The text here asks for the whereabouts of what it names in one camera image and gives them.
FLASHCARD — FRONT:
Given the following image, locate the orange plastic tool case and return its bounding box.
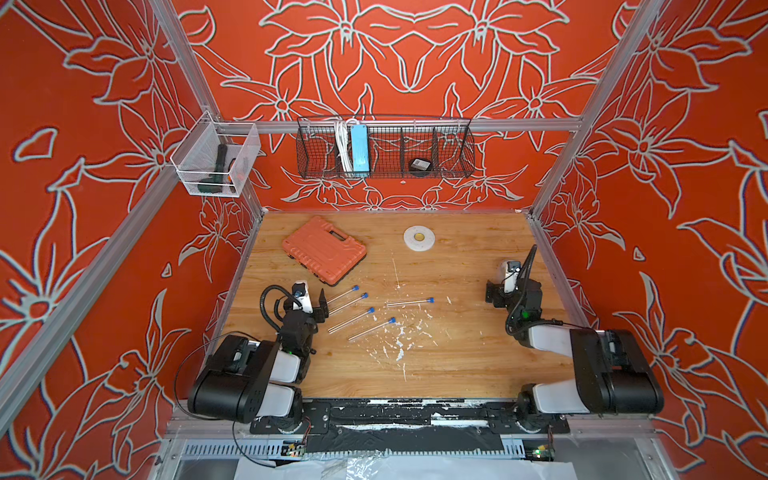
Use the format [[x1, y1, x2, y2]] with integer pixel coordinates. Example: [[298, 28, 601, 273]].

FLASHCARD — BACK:
[[282, 216, 367, 286]]

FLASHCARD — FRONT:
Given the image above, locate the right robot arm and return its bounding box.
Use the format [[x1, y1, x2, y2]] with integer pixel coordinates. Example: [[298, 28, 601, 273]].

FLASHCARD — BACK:
[[485, 246, 664, 422]]

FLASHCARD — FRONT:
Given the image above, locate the black wire basket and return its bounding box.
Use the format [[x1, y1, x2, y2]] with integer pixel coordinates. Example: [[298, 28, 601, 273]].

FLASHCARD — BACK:
[[296, 115, 476, 180]]

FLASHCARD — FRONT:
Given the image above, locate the white cable bundle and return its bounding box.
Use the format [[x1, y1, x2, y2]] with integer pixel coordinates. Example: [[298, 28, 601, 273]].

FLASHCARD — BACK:
[[333, 119, 353, 175]]

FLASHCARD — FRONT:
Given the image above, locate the clear acrylic wall box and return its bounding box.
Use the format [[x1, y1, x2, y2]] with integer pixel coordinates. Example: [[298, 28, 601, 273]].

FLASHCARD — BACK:
[[171, 112, 261, 198]]

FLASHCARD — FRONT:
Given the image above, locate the green black tool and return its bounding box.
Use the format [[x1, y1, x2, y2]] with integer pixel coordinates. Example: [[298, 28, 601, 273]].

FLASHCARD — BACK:
[[198, 143, 228, 194]]

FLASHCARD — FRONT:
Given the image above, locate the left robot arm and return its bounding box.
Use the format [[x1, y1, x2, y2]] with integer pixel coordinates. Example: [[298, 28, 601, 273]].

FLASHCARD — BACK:
[[187, 281, 330, 431]]

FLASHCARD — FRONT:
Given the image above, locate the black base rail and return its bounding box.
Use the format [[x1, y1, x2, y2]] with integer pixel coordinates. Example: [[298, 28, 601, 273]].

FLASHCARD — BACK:
[[249, 398, 570, 459]]

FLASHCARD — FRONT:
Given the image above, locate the light blue box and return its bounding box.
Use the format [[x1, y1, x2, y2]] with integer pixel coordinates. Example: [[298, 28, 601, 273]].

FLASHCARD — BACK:
[[350, 123, 370, 177]]

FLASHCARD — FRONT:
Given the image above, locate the white tape roll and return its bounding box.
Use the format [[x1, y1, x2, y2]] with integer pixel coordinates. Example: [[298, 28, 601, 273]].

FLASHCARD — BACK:
[[403, 225, 436, 252]]

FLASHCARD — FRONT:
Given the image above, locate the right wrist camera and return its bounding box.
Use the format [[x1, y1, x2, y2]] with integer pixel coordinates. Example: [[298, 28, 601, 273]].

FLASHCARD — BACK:
[[502, 260, 522, 294]]

